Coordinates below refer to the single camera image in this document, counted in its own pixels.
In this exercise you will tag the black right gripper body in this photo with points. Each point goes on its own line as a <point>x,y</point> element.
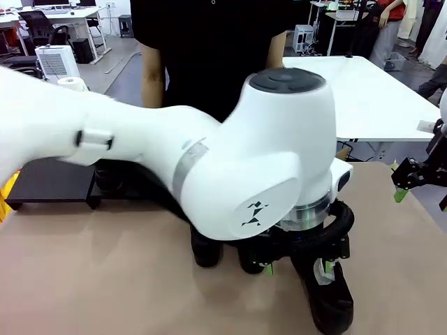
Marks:
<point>438,164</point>

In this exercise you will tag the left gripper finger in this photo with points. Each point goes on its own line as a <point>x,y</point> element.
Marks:
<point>268,260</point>
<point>342,249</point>

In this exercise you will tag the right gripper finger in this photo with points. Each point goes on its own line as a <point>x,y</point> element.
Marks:
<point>410,174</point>
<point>444,204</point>

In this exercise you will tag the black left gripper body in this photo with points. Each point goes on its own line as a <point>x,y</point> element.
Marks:
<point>283,244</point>

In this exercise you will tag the person's left bare forearm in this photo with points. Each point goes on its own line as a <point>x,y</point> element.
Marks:
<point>276,52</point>

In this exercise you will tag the person's right bare forearm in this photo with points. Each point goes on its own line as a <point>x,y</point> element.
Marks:
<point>152,76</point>

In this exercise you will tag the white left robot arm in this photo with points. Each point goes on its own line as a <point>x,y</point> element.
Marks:
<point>209,157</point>

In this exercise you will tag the black metal shoe stand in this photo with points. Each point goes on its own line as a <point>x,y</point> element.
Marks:
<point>132,193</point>
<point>52,185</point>

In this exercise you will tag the white cylindrical wrist attachment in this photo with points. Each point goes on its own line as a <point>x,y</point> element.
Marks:
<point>426,126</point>

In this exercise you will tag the brown cardboard box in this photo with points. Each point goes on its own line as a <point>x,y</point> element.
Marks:
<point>344,153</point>

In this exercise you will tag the bystander in dark trousers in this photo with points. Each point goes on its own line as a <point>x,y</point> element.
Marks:
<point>433,85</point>

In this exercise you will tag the large white table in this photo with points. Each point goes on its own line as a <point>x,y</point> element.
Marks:
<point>366,87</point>

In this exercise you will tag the grey storage bin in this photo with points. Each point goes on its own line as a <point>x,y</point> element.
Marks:
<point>396,63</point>

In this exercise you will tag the cream hanging garment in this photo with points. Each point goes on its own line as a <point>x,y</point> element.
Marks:
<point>406,21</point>

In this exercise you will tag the white desk with black panel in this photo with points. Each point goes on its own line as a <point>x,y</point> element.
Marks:
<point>340,16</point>

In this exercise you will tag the white computer case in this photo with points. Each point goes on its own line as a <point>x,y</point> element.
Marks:
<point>302,38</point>

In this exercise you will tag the person's black shirt torso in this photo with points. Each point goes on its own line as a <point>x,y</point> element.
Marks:
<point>209,70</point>

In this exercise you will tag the white paper roll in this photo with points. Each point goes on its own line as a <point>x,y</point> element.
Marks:
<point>71,83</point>

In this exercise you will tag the yellow cloth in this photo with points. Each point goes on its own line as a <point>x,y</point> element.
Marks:
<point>5,206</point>

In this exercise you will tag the dark grey plastic stool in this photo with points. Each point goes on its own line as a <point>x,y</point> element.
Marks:
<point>125,26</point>

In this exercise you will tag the black computer tower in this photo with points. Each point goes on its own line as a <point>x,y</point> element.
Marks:
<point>82,52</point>

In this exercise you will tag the white air purifier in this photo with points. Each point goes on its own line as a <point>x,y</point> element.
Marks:
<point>52,63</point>

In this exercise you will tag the black padded chair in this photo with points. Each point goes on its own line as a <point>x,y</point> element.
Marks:
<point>21,62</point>

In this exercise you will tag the white office desk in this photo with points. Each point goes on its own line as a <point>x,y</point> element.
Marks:
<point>59,15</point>

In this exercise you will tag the black mesh office chair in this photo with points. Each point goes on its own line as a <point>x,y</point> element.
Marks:
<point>38,24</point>

